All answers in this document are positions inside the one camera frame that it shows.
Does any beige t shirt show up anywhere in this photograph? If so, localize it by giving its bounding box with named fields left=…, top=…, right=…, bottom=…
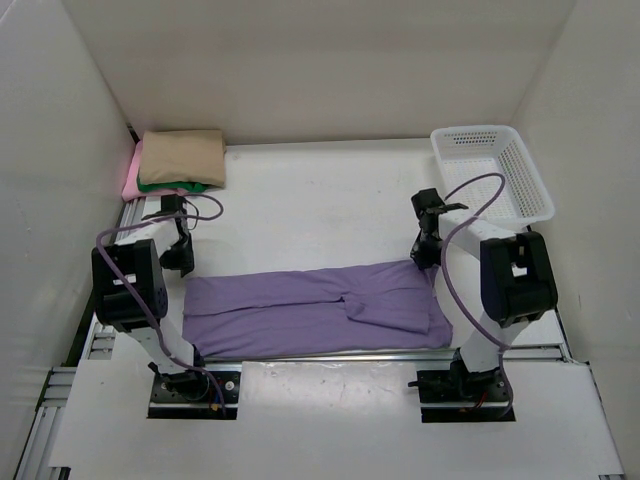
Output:
left=138, top=130, right=226, bottom=187

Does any purple t shirt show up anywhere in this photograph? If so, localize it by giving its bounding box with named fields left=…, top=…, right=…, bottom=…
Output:
left=183, top=260, right=453, bottom=359

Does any folded pink t shirt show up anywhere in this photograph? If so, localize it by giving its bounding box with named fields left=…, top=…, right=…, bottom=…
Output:
left=121, top=142, right=190, bottom=202

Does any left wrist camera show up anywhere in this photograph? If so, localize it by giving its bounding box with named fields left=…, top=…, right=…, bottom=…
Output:
left=142, top=194, right=187, bottom=221

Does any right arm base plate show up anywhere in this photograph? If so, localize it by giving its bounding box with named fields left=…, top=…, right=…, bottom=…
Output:
left=407, top=369, right=516, bottom=424

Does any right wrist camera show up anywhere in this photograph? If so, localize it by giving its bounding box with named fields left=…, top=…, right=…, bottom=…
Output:
left=411, top=188, right=468, bottom=219

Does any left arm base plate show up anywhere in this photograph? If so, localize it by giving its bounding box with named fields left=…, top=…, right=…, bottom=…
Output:
left=147, top=369, right=241, bottom=421

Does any green t shirt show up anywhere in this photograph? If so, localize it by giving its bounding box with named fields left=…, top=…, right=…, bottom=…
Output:
left=135, top=181, right=209, bottom=196

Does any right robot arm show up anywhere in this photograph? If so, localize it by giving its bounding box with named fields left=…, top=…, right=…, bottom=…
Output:
left=411, top=204, right=558, bottom=400

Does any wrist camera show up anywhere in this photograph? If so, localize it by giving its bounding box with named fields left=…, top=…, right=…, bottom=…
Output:
left=142, top=194, right=187, bottom=221
left=411, top=188, right=468, bottom=219

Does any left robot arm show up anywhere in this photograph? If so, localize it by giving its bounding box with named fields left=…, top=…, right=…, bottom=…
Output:
left=91, top=214, right=210, bottom=400

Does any white plastic basket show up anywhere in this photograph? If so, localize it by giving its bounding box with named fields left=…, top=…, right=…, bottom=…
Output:
left=430, top=125, right=555, bottom=229

